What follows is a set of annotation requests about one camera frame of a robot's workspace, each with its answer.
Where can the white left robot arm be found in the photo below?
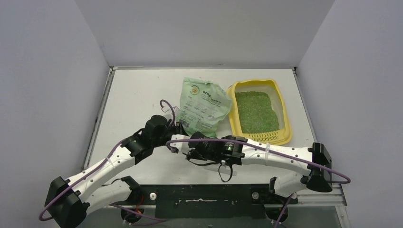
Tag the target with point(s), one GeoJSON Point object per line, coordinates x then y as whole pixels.
{"type": "Point", "coordinates": [70, 200]}

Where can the green cat litter bag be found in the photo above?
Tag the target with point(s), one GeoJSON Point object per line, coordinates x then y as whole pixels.
{"type": "Point", "coordinates": [203, 104]}

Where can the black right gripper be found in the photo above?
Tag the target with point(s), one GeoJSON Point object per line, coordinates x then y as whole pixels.
{"type": "Point", "coordinates": [195, 144]}

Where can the white bag sealing clip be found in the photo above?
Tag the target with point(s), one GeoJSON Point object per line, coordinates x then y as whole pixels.
{"type": "Point", "coordinates": [219, 168]}

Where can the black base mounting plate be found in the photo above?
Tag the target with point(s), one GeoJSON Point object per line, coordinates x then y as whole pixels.
{"type": "Point", "coordinates": [209, 201]}

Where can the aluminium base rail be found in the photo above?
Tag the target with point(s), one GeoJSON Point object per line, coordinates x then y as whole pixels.
{"type": "Point", "coordinates": [304, 198]}

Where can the green litter in box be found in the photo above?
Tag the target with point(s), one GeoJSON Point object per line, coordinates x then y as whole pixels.
{"type": "Point", "coordinates": [255, 112]}

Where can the yellow litter box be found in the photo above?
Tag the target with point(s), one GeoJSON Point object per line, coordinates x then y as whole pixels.
{"type": "Point", "coordinates": [270, 87]}

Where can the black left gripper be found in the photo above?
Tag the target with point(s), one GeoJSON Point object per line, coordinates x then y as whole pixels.
{"type": "Point", "coordinates": [177, 128]}

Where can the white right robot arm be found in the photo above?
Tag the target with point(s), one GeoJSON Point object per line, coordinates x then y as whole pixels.
{"type": "Point", "coordinates": [308, 166]}

